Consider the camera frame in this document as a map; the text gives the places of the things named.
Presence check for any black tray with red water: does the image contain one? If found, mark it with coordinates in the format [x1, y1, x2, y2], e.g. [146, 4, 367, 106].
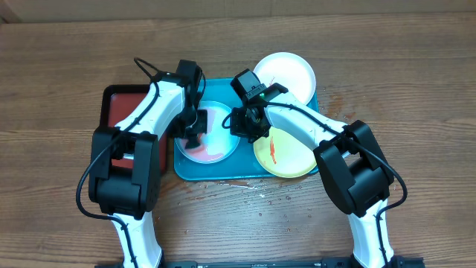
[100, 84, 168, 175]

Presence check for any light blue plate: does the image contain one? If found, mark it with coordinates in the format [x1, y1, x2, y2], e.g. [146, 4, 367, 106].
[175, 100, 240, 164]

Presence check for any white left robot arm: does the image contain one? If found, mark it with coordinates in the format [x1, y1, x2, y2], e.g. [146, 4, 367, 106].
[76, 67, 207, 267]

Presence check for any teal plastic tray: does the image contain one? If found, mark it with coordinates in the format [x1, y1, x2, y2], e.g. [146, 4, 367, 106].
[173, 77, 321, 182]

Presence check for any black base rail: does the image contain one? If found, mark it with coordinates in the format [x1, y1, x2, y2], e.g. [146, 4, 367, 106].
[94, 256, 425, 268]

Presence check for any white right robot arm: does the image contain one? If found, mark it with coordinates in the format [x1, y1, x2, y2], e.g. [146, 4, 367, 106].
[229, 81, 394, 267]

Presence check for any white plate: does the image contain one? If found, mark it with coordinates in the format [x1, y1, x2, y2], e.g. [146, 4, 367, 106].
[254, 52, 317, 105]

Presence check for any yellow plate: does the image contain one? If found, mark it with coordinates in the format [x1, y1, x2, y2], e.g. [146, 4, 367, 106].
[253, 127, 317, 179]

